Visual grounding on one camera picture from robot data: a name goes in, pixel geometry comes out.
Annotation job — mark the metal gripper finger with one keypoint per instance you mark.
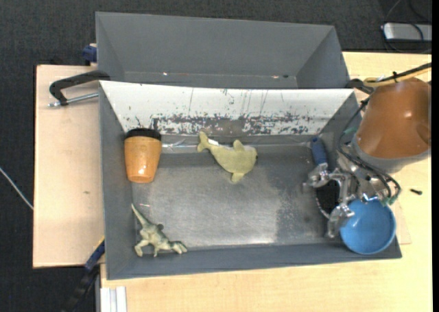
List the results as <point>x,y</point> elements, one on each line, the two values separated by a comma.
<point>337,216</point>
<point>320,175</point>

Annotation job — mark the blue bowl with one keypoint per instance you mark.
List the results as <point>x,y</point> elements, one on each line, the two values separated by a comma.
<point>372,231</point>

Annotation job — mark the small black screw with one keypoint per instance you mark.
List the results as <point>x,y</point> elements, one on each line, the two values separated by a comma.
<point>416,192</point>

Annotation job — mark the green plush dolphin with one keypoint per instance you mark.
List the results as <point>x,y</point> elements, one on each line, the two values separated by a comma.
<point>233,159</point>

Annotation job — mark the grey metal bin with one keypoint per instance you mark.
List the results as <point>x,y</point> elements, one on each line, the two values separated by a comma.
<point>219,201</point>

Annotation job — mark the green toy dinosaur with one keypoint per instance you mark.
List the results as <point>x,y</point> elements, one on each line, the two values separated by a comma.
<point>156,237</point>

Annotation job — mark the orange cup with black rim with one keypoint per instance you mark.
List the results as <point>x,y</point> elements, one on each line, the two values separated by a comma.
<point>142,158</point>

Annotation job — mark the pale wood board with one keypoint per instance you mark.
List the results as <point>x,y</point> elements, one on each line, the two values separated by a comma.
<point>67,173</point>

